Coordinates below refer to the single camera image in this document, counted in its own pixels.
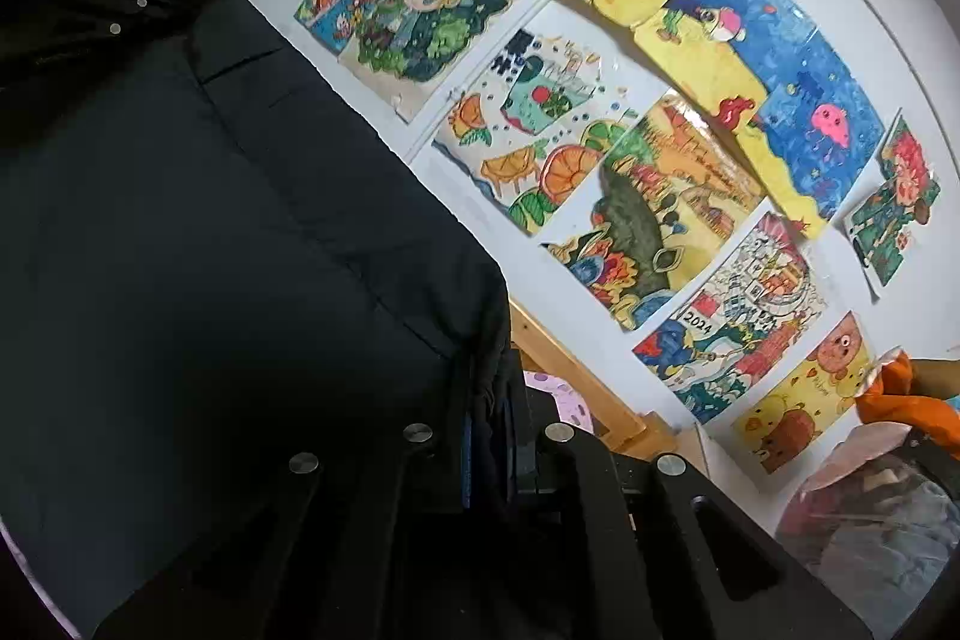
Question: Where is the blond-haired figure drawing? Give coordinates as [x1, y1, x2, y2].
[339, 0, 520, 122]

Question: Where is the black padded jacket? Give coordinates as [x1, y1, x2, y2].
[0, 0, 527, 640]

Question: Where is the clear plastic bag of clothes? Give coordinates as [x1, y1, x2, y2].
[775, 421, 960, 640]

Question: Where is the colourful city drawing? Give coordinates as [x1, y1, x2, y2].
[632, 211, 827, 425]

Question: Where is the pink jellyfish drawing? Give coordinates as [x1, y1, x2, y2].
[729, 36, 887, 242]

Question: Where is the blue fish drawing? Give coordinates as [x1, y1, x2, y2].
[632, 0, 826, 120]

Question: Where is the wooden bed frame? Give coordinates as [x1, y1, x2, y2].
[508, 299, 710, 472]

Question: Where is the yellow bear drawing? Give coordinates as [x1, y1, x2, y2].
[730, 310, 877, 474]

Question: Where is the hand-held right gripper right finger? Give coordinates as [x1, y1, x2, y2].
[508, 385, 872, 640]

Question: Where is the pink apple print blanket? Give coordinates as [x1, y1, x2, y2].
[523, 370, 595, 437]

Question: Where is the orange cloth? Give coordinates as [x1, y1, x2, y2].
[853, 349, 960, 447]

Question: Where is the group of children's paintings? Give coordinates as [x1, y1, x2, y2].
[407, 0, 725, 157]

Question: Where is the red-haired figure drawing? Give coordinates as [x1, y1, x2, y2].
[843, 111, 943, 302]

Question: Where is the green hill landscape drawing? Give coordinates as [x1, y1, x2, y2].
[540, 91, 767, 332]

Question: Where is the oranges and fishbowl drawing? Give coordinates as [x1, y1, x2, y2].
[432, 1, 647, 238]

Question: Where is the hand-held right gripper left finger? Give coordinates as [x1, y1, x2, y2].
[94, 413, 575, 640]

